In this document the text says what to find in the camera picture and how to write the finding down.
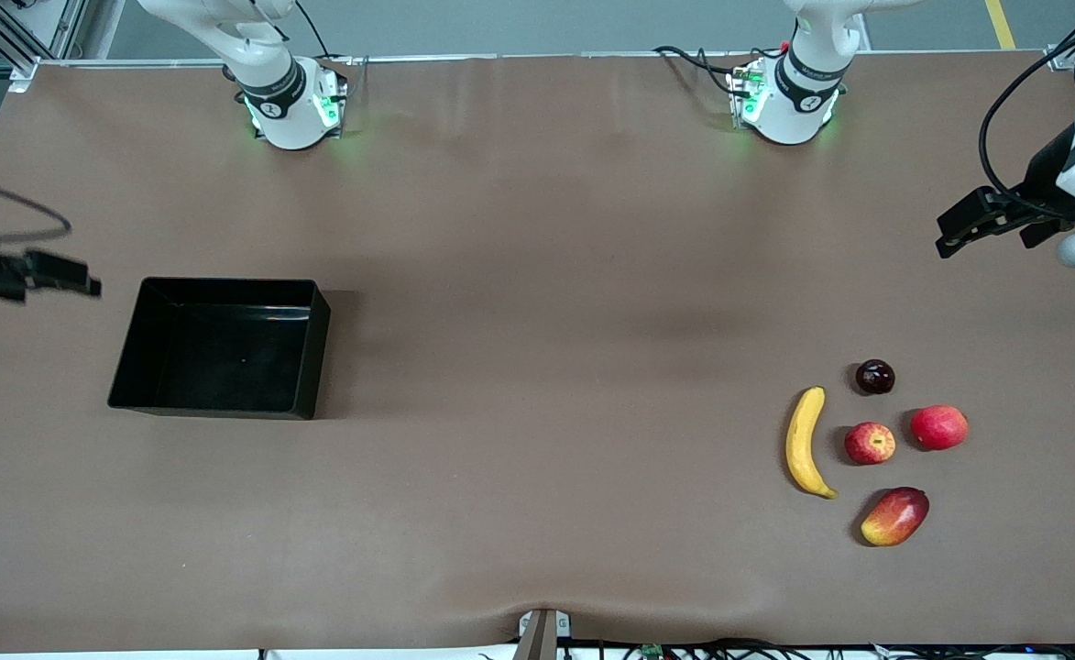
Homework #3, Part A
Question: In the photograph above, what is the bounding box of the metal table clamp bracket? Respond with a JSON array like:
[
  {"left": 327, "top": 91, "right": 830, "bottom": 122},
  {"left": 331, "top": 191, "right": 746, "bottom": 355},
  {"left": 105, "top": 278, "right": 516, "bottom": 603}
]
[{"left": 517, "top": 609, "right": 573, "bottom": 660}]

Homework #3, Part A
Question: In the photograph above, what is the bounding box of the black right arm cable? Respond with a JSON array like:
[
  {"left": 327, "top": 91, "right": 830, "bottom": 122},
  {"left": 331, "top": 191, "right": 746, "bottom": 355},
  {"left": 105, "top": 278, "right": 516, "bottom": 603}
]
[{"left": 0, "top": 177, "right": 73, "bottom": 247}]

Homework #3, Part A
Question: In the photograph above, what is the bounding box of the brown table cover mat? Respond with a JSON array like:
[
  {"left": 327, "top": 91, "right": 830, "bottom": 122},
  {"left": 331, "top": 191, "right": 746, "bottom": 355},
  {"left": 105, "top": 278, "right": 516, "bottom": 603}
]
[{"left": 0, "top": 50, "right": 1075, "bottom": 654}]

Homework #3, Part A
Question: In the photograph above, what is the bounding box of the red yellow mango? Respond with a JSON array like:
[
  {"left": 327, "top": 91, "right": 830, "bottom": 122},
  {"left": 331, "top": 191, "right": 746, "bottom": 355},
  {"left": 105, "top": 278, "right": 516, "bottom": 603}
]
[{"left": 861, "top": 487, "right": 930, "bottom": 547}]

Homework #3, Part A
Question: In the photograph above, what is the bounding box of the dark purple plum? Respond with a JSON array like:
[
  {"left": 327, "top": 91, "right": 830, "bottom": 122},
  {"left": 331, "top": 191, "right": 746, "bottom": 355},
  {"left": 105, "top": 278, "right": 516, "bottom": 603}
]
[{"left": 855, "top": 359, "right": 896, "bottom": 397}]

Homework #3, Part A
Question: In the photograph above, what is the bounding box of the red yellow striped apple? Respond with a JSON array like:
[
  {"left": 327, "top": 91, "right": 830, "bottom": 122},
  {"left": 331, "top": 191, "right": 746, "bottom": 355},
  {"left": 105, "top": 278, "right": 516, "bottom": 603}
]
[{"left": 844, "top": 422, "right": 897, "bottom": 467}]

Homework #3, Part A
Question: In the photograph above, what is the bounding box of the yellow banana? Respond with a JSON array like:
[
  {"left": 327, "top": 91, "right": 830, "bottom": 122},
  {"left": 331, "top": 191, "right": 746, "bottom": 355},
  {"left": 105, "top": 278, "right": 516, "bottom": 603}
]
[{"left": 784, "top": 386, "right": 839, "bottom": 501}]

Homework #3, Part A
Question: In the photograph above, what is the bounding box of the black arm base cable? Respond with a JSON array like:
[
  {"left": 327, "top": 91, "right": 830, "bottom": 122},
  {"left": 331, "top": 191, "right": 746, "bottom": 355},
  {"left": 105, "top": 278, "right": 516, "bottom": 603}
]
[
  {"left": 653, "top": 44, "right": 781, "bottom": 93},
  {"left": 294, "top": 0, "right": 359, "bottom": 67}
]

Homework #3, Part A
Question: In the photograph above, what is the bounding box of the black plastic box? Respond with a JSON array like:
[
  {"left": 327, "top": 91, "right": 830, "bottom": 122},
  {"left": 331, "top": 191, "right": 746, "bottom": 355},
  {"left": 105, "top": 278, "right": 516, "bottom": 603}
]
[{"left": 107, "top": 278, "right": 332, "bottom": 422}]

